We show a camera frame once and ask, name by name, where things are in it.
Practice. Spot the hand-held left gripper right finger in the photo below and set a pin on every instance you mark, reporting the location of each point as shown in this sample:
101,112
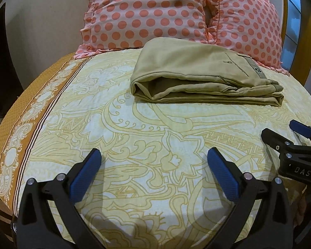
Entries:
223,172

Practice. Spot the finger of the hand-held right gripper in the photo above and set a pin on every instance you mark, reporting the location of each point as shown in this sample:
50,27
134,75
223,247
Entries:
273,140
299,128

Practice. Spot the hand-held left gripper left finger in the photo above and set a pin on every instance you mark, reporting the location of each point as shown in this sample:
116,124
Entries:
86,170

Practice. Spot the khaki pants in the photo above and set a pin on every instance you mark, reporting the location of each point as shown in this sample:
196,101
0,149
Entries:
186,64

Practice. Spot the person's right hand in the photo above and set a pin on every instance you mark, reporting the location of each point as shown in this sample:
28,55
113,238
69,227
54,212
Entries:
299,207

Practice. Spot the yellow patterned bedsheet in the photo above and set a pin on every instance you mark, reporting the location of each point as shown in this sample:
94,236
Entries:
145,137

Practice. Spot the frosted glass window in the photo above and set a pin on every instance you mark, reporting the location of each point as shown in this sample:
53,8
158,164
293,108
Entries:
292,18

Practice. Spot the pink polka dot pillow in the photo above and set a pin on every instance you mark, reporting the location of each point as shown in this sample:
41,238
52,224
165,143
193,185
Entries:
145,13
246,26

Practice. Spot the dark furniture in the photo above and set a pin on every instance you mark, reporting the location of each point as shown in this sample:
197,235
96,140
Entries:
0,70

